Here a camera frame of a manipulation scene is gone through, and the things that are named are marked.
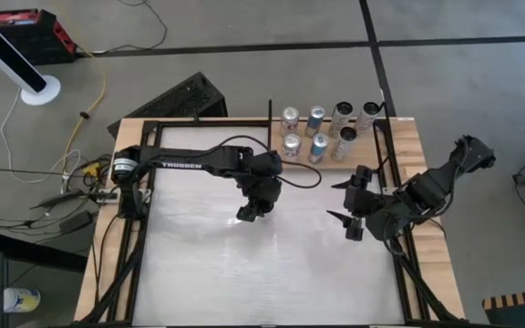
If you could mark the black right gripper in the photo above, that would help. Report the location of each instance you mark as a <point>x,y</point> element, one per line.
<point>363,205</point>

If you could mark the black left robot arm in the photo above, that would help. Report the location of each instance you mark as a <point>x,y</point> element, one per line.
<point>185,164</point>

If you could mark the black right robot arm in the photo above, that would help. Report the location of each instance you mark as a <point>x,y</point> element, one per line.
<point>426,191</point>

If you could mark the black power adapter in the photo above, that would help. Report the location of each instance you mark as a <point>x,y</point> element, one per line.
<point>75,223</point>

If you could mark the white pole with round base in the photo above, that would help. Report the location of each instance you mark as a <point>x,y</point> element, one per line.
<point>41,90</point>

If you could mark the blue silver Red Bull can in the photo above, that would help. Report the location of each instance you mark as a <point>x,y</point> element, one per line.
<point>319,149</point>
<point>315,120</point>

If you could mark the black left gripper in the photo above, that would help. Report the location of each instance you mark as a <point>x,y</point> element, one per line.
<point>262,196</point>

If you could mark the black table frame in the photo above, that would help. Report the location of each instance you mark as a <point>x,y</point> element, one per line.
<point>208,123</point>

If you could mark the red black tool case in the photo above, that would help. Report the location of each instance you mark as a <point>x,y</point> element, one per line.
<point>25,34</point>

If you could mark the white yellow container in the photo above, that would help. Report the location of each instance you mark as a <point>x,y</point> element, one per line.
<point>21,300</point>

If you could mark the tall white beverage can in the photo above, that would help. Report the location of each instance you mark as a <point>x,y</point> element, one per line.
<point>344,143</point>
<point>367,117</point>
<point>341,119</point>

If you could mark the black shelf end frame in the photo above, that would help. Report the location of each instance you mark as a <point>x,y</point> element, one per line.
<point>391,146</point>
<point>270,123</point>

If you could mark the wooden shelf board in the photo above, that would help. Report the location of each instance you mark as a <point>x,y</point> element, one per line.
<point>367,150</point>

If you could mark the black orange striped object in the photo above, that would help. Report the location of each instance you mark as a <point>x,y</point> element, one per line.
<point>522,310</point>

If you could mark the silver Diet Coke can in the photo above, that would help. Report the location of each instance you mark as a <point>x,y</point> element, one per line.
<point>291,146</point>
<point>289,120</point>

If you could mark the black perforated computer case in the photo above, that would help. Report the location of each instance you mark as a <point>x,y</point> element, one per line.
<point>176,100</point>

